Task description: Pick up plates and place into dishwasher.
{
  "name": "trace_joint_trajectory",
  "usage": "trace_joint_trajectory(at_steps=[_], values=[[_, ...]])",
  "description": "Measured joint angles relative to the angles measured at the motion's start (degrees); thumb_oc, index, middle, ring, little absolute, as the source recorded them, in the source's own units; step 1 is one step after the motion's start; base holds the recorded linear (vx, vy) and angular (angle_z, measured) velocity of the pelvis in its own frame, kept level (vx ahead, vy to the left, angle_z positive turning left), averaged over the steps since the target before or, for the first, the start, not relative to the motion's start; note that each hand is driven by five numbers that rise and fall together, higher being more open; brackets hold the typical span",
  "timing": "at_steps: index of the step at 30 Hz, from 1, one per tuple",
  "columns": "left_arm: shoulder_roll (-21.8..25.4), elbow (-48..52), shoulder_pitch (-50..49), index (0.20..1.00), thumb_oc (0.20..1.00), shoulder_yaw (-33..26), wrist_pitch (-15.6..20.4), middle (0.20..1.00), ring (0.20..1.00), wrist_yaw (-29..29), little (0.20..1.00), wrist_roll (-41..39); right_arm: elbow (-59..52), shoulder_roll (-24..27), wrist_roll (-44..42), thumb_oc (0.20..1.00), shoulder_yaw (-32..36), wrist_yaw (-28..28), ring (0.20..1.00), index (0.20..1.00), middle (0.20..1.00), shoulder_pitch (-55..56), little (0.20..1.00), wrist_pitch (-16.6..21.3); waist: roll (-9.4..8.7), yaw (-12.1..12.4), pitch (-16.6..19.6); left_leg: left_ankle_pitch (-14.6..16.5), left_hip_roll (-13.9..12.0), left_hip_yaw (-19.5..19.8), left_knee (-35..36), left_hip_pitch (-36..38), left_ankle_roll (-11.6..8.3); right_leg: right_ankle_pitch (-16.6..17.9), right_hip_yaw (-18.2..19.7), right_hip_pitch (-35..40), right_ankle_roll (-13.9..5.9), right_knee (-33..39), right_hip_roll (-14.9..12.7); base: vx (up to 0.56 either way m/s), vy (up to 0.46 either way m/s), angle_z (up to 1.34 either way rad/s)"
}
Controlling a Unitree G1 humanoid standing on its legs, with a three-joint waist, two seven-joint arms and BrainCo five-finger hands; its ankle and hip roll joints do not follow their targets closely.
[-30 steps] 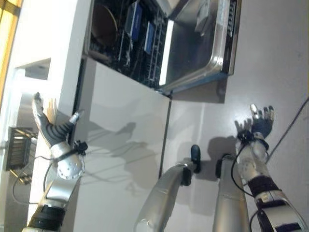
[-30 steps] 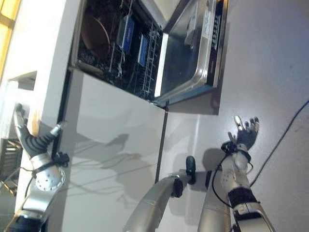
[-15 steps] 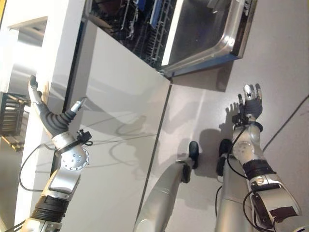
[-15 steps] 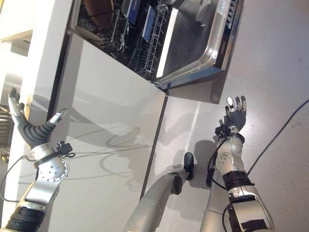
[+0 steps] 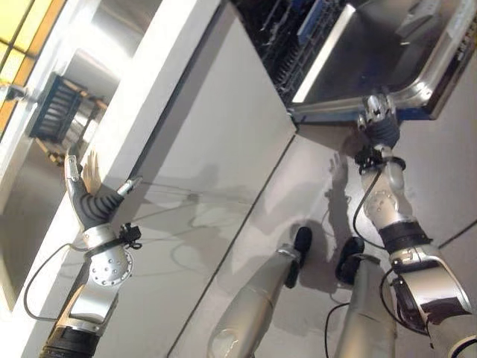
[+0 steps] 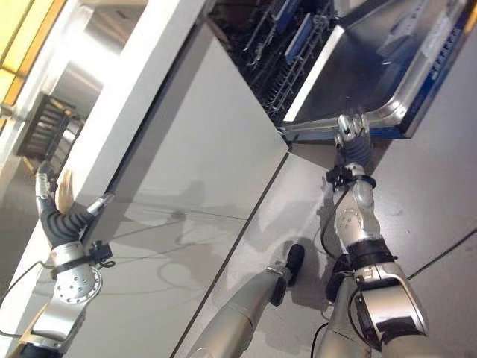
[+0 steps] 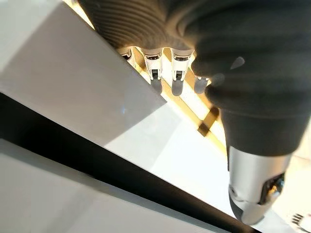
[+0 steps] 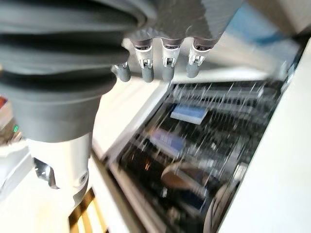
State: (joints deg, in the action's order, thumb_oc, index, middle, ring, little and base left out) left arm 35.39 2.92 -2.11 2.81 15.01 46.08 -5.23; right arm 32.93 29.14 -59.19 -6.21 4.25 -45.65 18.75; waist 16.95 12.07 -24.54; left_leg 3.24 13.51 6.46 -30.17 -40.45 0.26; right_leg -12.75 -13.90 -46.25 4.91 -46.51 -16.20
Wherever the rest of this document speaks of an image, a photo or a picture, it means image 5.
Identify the robot left five-finger hand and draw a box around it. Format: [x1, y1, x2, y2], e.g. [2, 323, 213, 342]
[63, 148, 145, 232]

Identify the robot right five-finger hand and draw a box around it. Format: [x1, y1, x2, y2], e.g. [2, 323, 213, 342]
[356, 92, 402, 149]

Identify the stainless steel dishwasher door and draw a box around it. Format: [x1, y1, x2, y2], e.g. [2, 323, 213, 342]
[288, 0, 477, 121]

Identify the blue dish drying rack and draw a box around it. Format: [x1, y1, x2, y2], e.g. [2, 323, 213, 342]
[28, 72, 91, 145]

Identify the grey detergent dispenser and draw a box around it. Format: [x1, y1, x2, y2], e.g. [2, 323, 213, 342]
[394, 0, 445, 39]

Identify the blue plastic rack insert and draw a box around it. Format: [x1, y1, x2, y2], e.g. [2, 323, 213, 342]
[297, 0, 333, 44]

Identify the grey cabinet front panel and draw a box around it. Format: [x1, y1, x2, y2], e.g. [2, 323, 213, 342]
[33, 5, 299, 358]

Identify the white kitchen counter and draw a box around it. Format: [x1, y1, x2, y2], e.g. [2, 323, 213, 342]
[0, 0, 228, 358]

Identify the robot right silver leg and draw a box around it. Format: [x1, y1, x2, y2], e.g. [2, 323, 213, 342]
[330, 236, 398, 358]

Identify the robot silver leg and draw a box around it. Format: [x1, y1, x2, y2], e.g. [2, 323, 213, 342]
[330, 236, 398, 358]
[206, 225, 314, 358]

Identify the robot left silver leg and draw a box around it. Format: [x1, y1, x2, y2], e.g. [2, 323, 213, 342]
[206, 225, 314, 358]

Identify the yellow framed window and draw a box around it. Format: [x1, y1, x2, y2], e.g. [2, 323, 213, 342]
[0, 0, 65, 139]

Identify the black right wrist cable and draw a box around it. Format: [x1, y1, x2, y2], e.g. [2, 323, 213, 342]
[352, 167, 383, 245]

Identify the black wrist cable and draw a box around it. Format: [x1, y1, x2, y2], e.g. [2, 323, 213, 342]
[352, 167, 383, 245]
[23, 242, 91, 323]

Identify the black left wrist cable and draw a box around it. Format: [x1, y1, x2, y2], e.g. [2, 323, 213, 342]
[23, 242, 91, 323]

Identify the dark wire dishwasher rack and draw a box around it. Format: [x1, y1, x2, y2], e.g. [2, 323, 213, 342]
[233, 0, 358, 104]

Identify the black cable by leg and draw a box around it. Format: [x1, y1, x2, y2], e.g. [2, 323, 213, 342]
[323, 301, 354, 358]

